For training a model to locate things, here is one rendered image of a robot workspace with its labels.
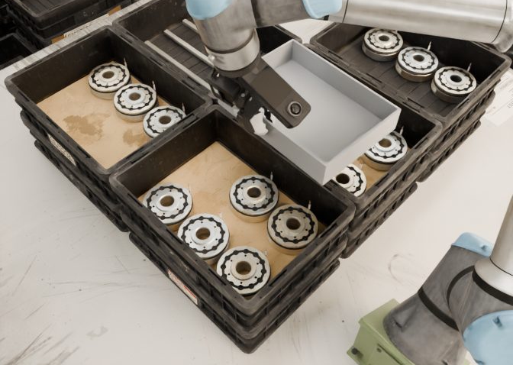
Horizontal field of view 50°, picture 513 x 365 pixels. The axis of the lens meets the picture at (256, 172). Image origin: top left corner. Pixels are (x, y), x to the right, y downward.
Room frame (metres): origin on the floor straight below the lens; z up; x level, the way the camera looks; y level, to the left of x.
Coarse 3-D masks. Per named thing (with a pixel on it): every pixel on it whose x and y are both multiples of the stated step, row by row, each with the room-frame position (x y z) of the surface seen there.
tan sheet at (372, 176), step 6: (408, 150) 0.82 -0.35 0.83; (354, 162) 0.78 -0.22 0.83; (360, 162) 0.78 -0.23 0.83; (366, 168) 0.77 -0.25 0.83; (372, 168) 0.77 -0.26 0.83; (366, 174) 0.75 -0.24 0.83; (372, 174) 0.75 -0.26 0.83; (378, 174) 0.75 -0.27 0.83; (366, 180) 0.73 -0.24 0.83; (372, 180) 0.73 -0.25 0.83; (366, 186) 0.71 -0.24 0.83
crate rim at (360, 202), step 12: (312, 48) 1.06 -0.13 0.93; (336, 60) 1.01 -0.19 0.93; (348, 72) 0.97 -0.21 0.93; (372, 84) 0.94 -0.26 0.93; (396, 96) 0.89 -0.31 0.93; (408, 108) 0.86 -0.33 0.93; (432, 120) 0.82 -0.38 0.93; (432, 132) 0.79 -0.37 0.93; (408, 156) 0.72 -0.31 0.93; (396, 168) 0.69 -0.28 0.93; (384, 180) 0.66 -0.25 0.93; (348, 192) 0.62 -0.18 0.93; (372, 192) 0.63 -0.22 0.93; (360, 204) 0.60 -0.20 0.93
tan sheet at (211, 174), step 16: (192, 160) 0.78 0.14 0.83; (208, 160) 0.78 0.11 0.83; (224, 160) 0.78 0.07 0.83; (240, 160) 0.78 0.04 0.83; (176, 176) 0.73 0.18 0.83; (192, 176) 0.74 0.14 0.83; (208, 176) 0.74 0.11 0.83; (224, 176) 0.74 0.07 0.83; (240, 176) 0.74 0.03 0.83; (192, 192) 0.69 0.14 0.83; (208, 192) 0.69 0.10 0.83; (224, 192) 0.69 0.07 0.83; (208, 208) 0.65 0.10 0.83; (224, 208) 0.65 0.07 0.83; (240, 224) 0.61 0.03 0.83; (256, 224) 0.61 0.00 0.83; (320, 224) 0.61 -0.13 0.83; (240, 240) 0.58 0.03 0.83; (256, 240) 0.58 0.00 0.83; (272, 256) 0.54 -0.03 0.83; (288, 256) 0.54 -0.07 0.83; (240, 272) 0.50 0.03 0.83; (272, 272) 0.50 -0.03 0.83
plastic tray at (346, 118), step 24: (288, 48) 0.87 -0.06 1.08; (288, 72) 0.84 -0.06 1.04; (312, 72) 0.84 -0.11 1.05; (336, 72) 0.80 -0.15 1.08; (312, 96) 0.77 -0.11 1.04; (336, 96) 0.77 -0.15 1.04; (360, 96) 0.75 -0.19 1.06; (264, 120) 0.66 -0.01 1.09; (312, 120) 0.71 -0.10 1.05; (336, 120) 0.71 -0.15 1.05; (360, 120) 0.71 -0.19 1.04; (384, 120) 0.66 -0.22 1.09; (288, 144) 0.62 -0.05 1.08; (312, 144) 0.64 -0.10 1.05; (336, 144) 0.65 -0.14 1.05; (360, 144) 0.62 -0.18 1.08; (312, 168) 0.57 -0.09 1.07; (336, 168) 0.58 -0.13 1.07
